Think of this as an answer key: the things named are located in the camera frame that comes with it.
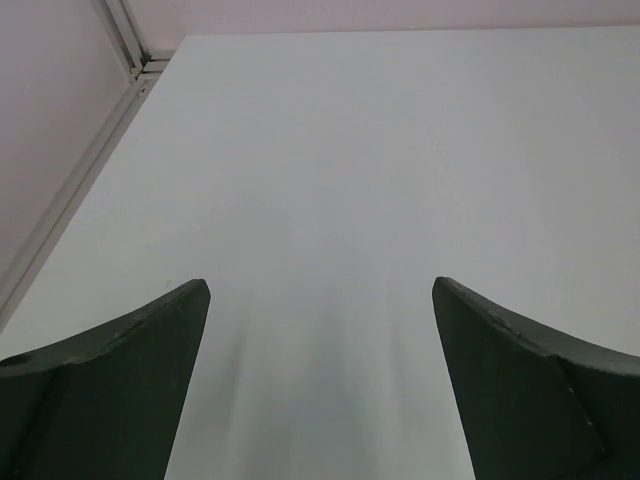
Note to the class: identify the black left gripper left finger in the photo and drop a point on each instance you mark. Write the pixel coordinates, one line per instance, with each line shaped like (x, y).
(104, 403)

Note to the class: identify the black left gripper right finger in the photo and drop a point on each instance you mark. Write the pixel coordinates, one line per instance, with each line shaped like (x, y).
(534, 402)

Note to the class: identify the aluminium frame post left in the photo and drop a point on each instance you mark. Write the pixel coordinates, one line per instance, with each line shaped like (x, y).
(73, 75)

